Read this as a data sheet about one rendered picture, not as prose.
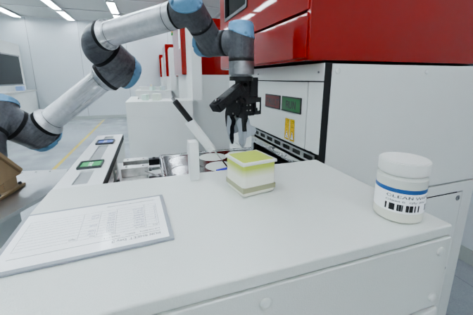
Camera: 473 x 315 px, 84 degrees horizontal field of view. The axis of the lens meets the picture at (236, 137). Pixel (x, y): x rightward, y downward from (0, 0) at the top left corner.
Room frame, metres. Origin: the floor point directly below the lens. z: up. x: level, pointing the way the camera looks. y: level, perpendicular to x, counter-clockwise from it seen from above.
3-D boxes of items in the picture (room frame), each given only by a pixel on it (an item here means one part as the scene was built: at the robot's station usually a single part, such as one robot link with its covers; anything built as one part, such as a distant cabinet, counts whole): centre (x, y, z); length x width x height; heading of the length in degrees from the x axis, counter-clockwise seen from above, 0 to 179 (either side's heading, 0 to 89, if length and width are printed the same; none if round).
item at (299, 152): (0.90, -0.15, 0.96); 0.44 x 0.01 x 0.02; 19
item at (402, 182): (0.39, -0.26, 1.01); 0.07 x 0.07 x 0.10
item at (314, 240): (0.42, 0.02, 0.89); 0.62 x 0.35 x 0.14; 109
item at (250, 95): (0.81, -0.02, 1.13); 0.09 x 0.08 x 0.12; 125
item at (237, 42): (0.81, -0.01, 1.28); 0.09 x 0.08 x 0.11; 61
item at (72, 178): (0.76, 0.42, 0.89); 0.55 x 0.09 x 0.14; 19
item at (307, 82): (1.07, -0.10, 1.02); 0.82 x 0.03 x 0.40; 19
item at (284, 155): (0.90, -0.14, 0.89); 0.44 x 0.02 x 0.10; 19
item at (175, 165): (0.82, 0.05, 0.90); 0.34 x 0.34 x 0.01; 19
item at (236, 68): (0.81, -0.01, 1.21); 0.08 x 0.08 x 0.05
